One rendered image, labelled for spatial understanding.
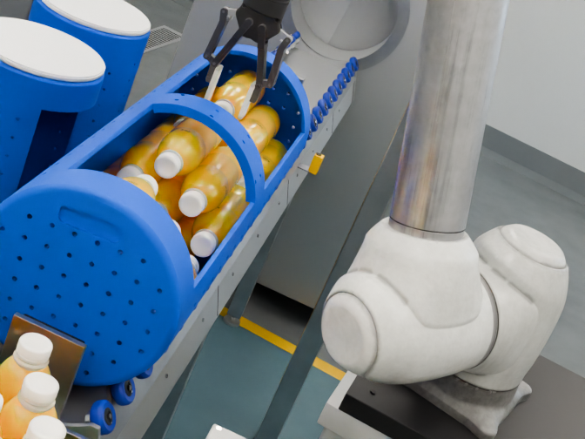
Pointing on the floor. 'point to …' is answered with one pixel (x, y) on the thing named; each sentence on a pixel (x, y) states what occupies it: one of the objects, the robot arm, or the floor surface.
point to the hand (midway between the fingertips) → (229, 94)
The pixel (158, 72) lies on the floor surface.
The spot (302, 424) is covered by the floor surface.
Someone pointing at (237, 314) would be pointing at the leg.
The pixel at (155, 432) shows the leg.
